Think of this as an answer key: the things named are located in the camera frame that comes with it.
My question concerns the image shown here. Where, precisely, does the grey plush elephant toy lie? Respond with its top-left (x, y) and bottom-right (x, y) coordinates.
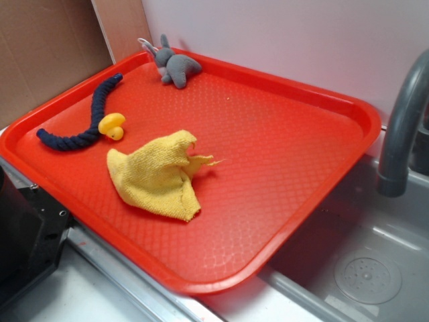
top-left (137, 34), bottom-right (202, 89)

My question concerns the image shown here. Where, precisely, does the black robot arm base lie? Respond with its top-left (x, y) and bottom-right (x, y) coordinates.
top-left (1, 169), bottom-right (70, 307)

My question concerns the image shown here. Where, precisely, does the yellow terry cloth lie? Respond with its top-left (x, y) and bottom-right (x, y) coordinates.
top-left (107, 130), bottom-right (219, 222)

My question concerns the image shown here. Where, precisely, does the grey plastic faucet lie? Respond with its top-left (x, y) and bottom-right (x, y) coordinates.
top-left (376, 50), bottom-right (428, 197)

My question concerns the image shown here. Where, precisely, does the brown cardboard panel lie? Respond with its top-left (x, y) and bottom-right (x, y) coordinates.
top-left (1, 1), bottom-right (151, 128)

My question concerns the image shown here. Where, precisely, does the red plastic tray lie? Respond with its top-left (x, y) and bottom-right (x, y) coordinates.
top-left (1, 52), bottom-right (381, 295)

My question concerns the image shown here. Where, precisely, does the grey toy sink basin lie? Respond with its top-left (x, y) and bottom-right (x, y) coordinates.
top-left (200, 125), bottom-right (429, 322)

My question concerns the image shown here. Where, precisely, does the dark blue rope toy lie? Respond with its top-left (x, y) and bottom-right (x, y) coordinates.
top-left (36, 73), bottom-right (123, 152)

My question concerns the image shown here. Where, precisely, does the yellow rubber duck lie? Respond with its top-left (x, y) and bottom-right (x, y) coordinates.
top-left (98, 113), bottom-right (126, 141)

